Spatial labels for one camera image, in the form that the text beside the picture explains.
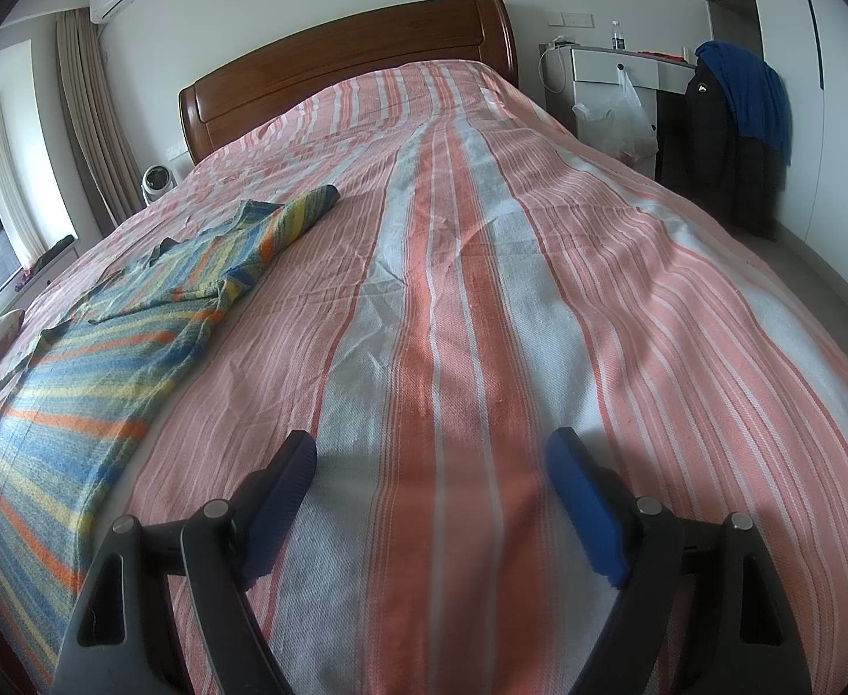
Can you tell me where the black item on ledge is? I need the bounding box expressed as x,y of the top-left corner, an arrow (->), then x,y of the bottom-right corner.
36,233 -> 79,269

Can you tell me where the pink striped bed sheet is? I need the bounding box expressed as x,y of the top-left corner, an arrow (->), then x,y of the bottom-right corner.
0,60 -> 848,695

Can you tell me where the white charger cable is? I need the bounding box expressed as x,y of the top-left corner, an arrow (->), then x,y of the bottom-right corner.
538,36 -> 576,95

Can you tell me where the wooden bed headboard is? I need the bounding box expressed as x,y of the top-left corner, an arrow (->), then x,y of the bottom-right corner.
178,0 -> 519,167

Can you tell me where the striped knit sweater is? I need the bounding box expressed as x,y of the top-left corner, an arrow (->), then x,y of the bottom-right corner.
0,184 -> 342,674

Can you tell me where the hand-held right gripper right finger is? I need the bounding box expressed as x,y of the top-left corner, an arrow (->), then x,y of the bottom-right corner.
546,427 -> 812,695

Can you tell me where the white wardrobe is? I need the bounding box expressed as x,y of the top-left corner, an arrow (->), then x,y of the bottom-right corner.
688,0 -> 848,291

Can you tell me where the white window ledge cabinet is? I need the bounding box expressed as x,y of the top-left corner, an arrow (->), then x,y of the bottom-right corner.
0,235 -> 81,349

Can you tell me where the beige curtain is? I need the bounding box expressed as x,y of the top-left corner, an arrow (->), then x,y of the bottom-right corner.
54,7 -> 146,236

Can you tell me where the white sheer curtain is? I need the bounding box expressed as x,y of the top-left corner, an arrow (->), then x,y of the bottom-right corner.
0,97 -> 49,269

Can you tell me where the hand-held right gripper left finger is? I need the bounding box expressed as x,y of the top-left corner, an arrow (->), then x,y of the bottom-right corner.
51,429 -> 319,695

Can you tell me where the clear plastic bag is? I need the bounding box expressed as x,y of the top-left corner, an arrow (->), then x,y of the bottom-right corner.
572,65 -> 660,164

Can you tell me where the white desk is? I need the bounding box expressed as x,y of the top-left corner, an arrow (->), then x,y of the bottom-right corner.
540,42 -> 700,182

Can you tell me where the blue cloth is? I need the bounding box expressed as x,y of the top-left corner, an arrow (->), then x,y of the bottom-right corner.
694,41 -> 793,167

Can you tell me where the black jacket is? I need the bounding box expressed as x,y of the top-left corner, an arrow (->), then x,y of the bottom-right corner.
656,61 -> 787,240

